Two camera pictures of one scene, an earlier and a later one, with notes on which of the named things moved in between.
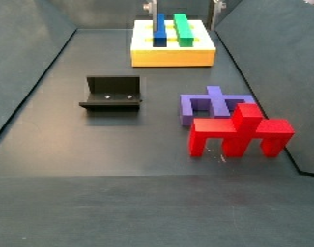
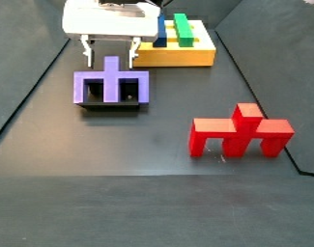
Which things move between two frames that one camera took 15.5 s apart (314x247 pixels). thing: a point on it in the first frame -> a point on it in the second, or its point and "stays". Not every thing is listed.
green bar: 183,30 stays
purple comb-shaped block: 220,104 -> 110,76
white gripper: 151,6 -> 119,19
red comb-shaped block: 239,131 stays
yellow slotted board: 172,55 stays
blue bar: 159,35 stays
